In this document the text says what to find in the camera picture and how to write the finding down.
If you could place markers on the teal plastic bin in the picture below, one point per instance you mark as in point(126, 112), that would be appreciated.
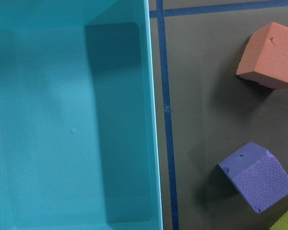
point(78, 141)

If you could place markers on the purple foam block near bin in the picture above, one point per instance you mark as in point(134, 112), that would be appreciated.
point(257, 175)

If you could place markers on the orange foam block near bin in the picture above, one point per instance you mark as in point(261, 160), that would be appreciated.
point(265, 58)

